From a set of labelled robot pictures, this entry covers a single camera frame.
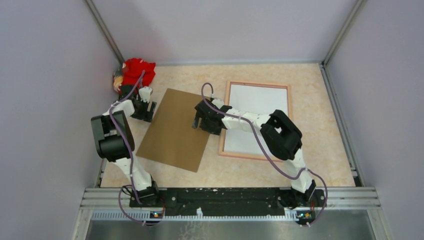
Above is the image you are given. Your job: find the seascape photo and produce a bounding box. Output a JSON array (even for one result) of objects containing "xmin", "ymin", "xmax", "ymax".
[{"xmin": 222, "ymin": 83, "xmax": 289, "ymax": 157}]

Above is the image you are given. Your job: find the pink wooden picture frame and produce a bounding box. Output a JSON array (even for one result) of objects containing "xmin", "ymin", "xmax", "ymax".
[{"xmin": 217, "ymin": 81, "xmax": 293, "ymax": 163}]

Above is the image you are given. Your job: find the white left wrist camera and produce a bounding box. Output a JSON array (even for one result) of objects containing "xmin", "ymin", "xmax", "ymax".
[{"xmin": 138, "ymin": 86, "xmax": 153, "ymax": 103}]

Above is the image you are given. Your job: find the brown frame backing board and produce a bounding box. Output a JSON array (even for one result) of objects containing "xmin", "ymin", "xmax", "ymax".
[{"xmin": 136, "ymin": 88, "xmax": 210, "ymax": 173}]

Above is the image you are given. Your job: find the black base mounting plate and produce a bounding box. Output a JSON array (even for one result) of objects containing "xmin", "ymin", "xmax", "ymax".
[{"xmin": 129, "ymin": 187, "xmax": 326, "ymax": 217}]

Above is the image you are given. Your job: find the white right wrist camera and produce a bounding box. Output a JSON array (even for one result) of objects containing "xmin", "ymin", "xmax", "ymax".
[{"xmin": 211, "ymin": 98, "xmax": 225, "ymax": 109}]

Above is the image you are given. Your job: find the red crumpled cloth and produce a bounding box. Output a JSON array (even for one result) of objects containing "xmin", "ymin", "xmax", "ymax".
[{"xmin": 112, "ymin": 58, "xmax": 157, "ymax": 94}]

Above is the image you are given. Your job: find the aluminium front rail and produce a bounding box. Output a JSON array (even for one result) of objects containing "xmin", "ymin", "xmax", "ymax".
[{"xmin": 72, "ymin": 186, "xmax": 393, "ymax": 240}]

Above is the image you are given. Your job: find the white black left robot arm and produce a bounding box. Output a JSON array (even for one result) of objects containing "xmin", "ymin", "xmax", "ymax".
[{"xmin": 90, "ymin": 85, "xmax": 161, "ymax": 207}]

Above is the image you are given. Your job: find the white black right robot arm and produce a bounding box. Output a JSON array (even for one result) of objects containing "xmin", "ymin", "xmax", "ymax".
[{"xmin": 192, "ymin": 98, "xmax": 316, "ymax": 209}]

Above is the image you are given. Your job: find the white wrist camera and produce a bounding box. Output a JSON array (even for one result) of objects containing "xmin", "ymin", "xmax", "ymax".
[
  {"xmin": 211, "ymin": 98, "xmax": 225, "ymax": 109},
  {"xmin": 138, "ymin": 86, "xmax": 153, "ymax": 103}
]

